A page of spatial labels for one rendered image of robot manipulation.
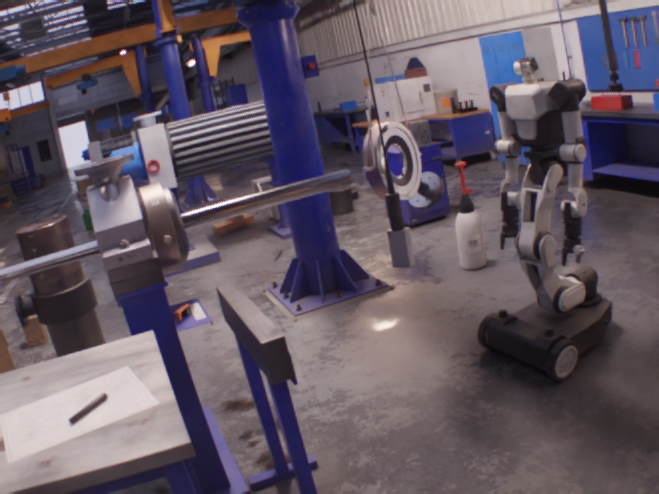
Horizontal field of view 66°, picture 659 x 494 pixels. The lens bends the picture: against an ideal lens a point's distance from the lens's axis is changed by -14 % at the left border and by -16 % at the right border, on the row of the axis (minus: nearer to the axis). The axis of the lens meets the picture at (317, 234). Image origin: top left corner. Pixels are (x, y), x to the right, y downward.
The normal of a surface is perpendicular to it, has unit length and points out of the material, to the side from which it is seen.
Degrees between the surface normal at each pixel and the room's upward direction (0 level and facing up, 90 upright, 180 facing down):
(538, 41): 90
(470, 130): 90
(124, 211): 45
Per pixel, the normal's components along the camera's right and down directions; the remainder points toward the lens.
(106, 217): 0.11, -0.55
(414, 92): 0.33, 0.18
